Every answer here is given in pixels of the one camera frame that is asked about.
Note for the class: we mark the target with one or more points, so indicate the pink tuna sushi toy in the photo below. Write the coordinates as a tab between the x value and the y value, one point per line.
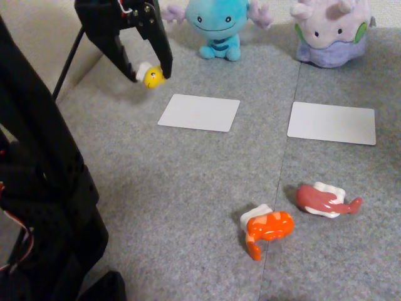
313	197

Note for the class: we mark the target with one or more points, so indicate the purple Goomy plush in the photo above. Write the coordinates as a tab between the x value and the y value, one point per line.
332	37

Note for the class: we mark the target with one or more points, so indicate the blue Wooper plush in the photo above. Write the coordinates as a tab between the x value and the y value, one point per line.
219	19

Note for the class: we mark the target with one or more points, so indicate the orange shrimp sushi toy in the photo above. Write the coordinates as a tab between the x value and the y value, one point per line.
271	227

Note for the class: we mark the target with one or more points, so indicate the white card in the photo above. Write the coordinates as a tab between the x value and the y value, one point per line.
332	125
200	113

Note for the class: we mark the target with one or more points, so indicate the yellow egg sushi toy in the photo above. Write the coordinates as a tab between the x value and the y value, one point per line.
153	78

